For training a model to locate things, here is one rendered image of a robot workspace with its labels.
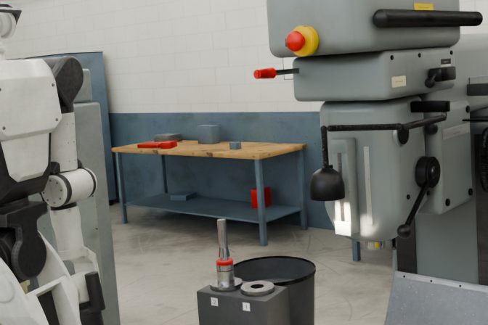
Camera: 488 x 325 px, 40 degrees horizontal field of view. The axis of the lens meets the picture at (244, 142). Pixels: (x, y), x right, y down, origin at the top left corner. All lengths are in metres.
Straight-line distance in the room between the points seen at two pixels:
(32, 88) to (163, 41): 6.75
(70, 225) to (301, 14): 0.79
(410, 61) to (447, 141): 0.25
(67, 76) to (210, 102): 6.08
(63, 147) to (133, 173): 7.19
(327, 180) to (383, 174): 0.15
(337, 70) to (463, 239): 0.70
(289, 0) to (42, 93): 0.57
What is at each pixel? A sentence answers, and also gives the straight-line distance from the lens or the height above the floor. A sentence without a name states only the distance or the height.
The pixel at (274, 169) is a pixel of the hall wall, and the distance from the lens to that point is 7.21.
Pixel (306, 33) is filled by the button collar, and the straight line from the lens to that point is 1.35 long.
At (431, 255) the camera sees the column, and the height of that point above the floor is 1.16.
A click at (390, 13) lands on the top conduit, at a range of 1.32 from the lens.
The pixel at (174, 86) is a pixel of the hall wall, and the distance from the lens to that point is 8.12.
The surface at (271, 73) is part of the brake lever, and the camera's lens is 1.42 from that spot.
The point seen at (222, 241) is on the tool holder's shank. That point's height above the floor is 1.25.
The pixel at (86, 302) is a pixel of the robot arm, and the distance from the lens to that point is 1.78.
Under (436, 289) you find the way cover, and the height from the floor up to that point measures 1.07.
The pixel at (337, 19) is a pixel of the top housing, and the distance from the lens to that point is 1.33.
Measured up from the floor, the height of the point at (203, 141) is 0.91.
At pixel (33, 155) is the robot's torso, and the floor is 1.56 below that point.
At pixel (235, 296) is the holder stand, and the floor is 1.12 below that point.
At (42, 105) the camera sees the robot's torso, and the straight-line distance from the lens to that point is 1.53.
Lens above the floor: 1.72
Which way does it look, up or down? 7 degrees down
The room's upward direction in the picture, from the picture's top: 4 degrees counter-clockwise
